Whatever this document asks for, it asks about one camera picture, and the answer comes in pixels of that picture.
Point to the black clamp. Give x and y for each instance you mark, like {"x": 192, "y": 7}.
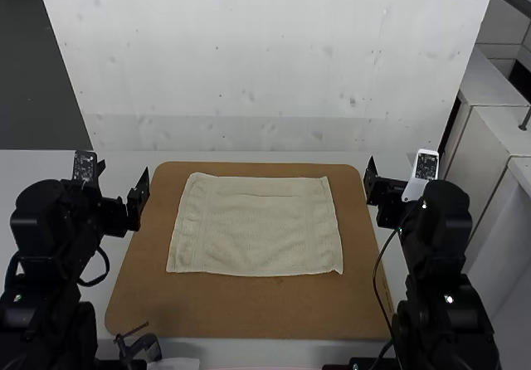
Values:
{"x": 134, "y": 343}

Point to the white cabinet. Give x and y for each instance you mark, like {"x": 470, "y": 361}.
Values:
{"x": 489, "y": 137}

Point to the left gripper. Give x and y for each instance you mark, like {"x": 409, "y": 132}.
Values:
{"x": 113, "y": 216}

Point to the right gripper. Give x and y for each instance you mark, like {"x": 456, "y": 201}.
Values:
{"x": 392, "y": 204}

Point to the pale towel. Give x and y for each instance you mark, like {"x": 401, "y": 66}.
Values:
{"x": 257, "y": 229}

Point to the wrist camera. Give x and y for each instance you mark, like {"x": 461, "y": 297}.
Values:
{"x": 85, "y": 166}
{"x": 422, "y": 173}

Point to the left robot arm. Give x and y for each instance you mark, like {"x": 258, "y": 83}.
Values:
{"x": 45, "y": 229}

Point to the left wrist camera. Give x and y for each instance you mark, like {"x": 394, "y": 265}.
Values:
{"x": 85, "y": 166}

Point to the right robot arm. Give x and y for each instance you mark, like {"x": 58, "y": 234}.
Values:
{"x": 444, "y": 241}

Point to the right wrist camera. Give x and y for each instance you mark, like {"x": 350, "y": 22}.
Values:
{"x": 422, "y": 173}

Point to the cork mat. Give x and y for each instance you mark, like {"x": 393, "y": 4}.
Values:
{"x": 265, "y": 303}

